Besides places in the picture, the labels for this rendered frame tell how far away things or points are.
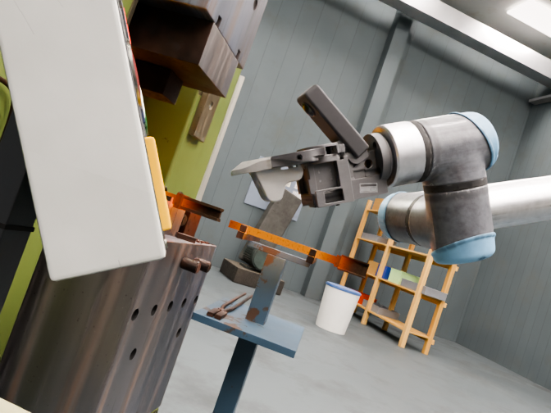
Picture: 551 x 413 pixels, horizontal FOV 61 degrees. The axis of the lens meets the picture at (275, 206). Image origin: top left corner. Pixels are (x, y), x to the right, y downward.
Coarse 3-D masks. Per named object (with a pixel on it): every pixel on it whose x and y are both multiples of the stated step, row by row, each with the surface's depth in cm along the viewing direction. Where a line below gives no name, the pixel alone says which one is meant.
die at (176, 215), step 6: (168, 198) 103; (168, 204) 103; (174, 210) 107; (180, 210) 110; (174, 216) 108; (180, 216) 112; (174, 222) 109; (180, 222) 113; (174, 228) 110; (168, 234) 108; (174, 234) 111
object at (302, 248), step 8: (232, 224) 137; (240, 224) 137; (248, 232) 136; (256, 232) 136; (264, 232) 135; (272, 240) 135; (280, 240) 135; (288, 240) 134; (296, 248) 134; (304, 248) 134; (312, 248) 133; (320, 256) 133; (328, 256) 132; (336, 256) 132; (344, 256) 132; (336, 264) 131; (344, 264) 133; (352, 264) 132; (360, 264) 132; (368, 264) 131; (352, 272) 132; (360, 272) 132
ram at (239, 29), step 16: (144, 0) 97; (160, 0) 94; (176, 0) 92; (192, 0) 92; (208, 0) 91; (224, 0) 97; (240, 0) 105; (256, 0) 114; (208, 16) 94; (224, 16) 99; (240, 16) 108; (256, 16) 117; (224, 32) 102; (240, 32) 110; (256, 32) 120; (240, 48) 114; (240, 64) 117
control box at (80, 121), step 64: (0, 0) 31; (64, 0) 32; (64, 64) 32; (128, 64) 33; (64, 128) 32; (128, 128) 33; (64, 192) 32; (128, 192) 33; (64, 256) 32; (128, 256) 33
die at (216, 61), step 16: (144, 16) 99; (160, 16) 98; (176, 16) 97; (192, 16) 97; (144, 32) 98; (160, 32) 98; (176, 32) 97; (192, 32) 96; (208, 32) 96; (144, 48) 98; (160, 48) 97; (176, 48) 96; (192, 48) 96; (208, 48) 97; (224, 48) 105; (160, 64) 105; (176, 64) 100; (192, 64) 96; (208, 64) 100; (224, 64) 107; (192, 80) 109; (208, 80) 104; (224, 80) 110; (224, 96) 114
